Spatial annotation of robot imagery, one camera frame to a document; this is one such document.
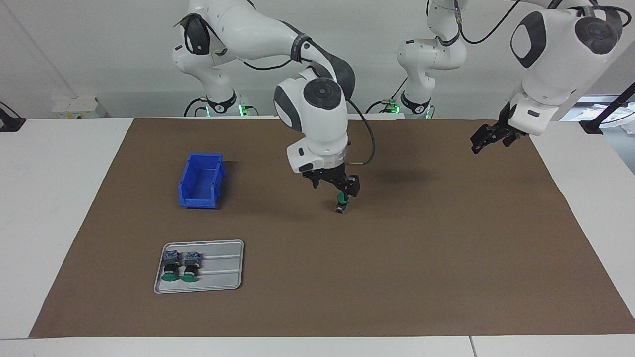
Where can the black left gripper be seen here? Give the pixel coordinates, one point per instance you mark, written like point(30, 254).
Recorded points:
point(510, 124)

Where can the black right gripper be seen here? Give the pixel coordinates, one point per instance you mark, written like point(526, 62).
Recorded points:
point(325, 174)

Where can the green push button switch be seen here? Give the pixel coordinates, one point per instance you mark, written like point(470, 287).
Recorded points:
point(189, 276)
point(341, 208)
point(169, 277)

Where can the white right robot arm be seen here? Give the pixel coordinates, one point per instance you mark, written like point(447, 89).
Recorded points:
point(317, 119)

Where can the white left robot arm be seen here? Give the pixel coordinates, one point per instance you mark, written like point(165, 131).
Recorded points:
point(550, 64)

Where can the black angled stand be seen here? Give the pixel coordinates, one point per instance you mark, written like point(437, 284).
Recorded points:
point(593, 126)

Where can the brown table mat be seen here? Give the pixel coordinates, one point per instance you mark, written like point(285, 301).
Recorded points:
point(397, 267)

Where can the blue plastic storage bin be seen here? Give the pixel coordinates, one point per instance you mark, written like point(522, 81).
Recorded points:
point(198, 201)

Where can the silver metal tray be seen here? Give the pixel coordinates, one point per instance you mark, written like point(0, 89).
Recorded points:
point(223, 270)

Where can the white power strip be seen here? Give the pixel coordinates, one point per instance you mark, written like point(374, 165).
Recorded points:
point(74, 106)

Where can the black table clamp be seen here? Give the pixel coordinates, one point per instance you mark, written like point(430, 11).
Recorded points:
point(10, 123)

